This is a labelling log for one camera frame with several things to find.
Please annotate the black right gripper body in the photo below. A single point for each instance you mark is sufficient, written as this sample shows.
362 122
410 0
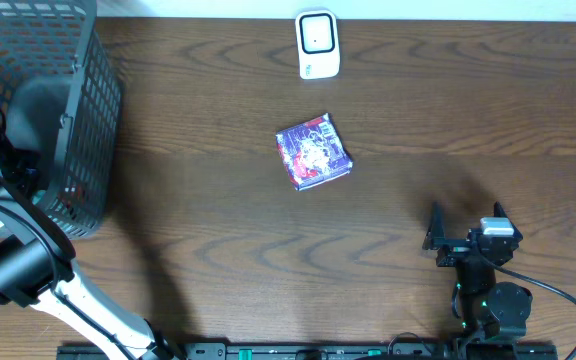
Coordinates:
454 253

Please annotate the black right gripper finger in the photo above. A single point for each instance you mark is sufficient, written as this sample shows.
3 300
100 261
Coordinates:
435 237
498 211

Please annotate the purple snack packet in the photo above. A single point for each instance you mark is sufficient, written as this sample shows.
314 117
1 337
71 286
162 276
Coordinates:
312 153

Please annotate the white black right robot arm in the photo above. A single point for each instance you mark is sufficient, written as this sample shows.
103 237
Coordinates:
493 313

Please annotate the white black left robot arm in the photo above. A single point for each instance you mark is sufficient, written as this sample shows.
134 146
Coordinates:
38 269

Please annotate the grey plastic mesh basket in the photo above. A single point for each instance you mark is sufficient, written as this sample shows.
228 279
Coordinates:
60 100

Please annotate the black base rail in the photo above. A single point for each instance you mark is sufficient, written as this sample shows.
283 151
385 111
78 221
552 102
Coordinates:
400 350

